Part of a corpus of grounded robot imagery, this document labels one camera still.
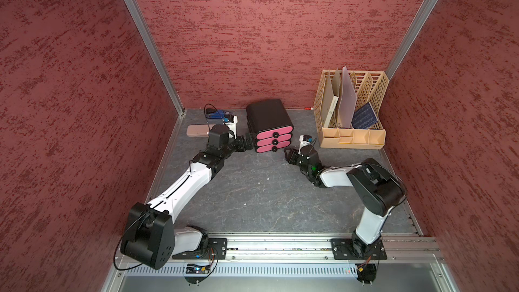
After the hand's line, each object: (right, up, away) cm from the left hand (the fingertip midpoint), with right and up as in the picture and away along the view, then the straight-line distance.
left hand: (245, 138), depth 83 cm
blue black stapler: (-21, +13, +32) cm, 40 cm away
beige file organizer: (+63, +25, +17) cm, 70 cm away
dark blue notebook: (+60, +10, +19) cm, 64 cm away
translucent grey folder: (+52, +19, +20) cm, 59 cm away
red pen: (+37, +17, +39) cm, 57 cm away
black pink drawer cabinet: (+10, +5, +6) cm, 13 cm away
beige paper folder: (+37, +17, +4) cm, 41 cm away
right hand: (+19, -8, +13) cm, 25 cm away
